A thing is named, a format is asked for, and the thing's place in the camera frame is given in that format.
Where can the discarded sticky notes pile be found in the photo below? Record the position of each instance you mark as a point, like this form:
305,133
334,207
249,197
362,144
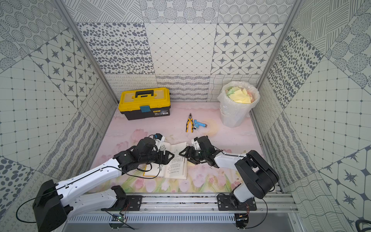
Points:
239,95

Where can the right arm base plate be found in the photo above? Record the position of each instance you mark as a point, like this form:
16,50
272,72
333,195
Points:
228,203

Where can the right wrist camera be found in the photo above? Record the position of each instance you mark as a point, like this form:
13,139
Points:
196,144

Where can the yellow children's book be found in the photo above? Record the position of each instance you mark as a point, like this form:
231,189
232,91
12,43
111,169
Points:
177,167

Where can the left controller board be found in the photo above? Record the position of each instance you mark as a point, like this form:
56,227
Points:
117,222

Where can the aluminium mounting rail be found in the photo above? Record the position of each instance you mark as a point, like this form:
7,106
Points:
207,203

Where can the yellow handled pliers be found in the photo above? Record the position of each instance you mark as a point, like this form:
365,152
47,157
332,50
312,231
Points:
190,124

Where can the white trash bin with bag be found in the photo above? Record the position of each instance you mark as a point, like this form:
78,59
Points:
232,113

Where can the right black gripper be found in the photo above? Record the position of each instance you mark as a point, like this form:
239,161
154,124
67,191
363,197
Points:
191,149

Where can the yellow black toolbox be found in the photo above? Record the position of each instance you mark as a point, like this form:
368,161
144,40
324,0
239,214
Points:
147,103

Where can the controller board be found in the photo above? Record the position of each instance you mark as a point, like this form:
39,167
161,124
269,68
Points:
241,220
117,222

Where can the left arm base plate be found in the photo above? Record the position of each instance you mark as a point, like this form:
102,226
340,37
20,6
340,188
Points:
128,203

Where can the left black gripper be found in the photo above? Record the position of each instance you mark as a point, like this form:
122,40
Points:
161,156

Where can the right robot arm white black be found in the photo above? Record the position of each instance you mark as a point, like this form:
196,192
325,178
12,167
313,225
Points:
259,178

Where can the right controller board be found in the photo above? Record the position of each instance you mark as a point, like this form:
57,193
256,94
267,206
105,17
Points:
241,220

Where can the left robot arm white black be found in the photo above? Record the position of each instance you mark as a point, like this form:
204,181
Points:
57,202

